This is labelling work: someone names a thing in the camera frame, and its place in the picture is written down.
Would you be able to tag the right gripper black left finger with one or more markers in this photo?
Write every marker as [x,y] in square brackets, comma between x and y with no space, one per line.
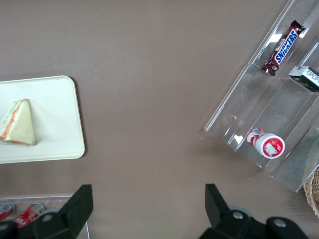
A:
[72,216]

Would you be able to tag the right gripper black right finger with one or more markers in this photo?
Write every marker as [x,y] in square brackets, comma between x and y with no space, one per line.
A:
[224,224]

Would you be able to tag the triangular sandwich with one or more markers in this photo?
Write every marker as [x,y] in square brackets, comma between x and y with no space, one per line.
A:
[20,124]

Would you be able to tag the small light wicker basket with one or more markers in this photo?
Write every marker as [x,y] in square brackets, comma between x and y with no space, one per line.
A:
[312,196]

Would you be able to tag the beige plastic tray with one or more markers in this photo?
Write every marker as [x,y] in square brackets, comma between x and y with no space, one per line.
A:
[57,112]

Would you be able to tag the clear acrylic bottle rack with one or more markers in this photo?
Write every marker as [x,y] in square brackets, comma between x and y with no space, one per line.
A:
[49,198]

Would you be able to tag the red white yogurt drink bottle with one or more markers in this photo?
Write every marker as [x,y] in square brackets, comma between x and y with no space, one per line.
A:
[268,145]

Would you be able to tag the clear acrylic stepped shelf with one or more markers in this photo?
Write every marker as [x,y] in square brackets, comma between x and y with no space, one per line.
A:
[261,99]

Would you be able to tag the black white snack box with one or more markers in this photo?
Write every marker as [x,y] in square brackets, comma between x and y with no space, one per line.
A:
[305,78]

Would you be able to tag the Snickers chocolate bar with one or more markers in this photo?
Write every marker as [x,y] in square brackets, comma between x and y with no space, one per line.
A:
[284,47]

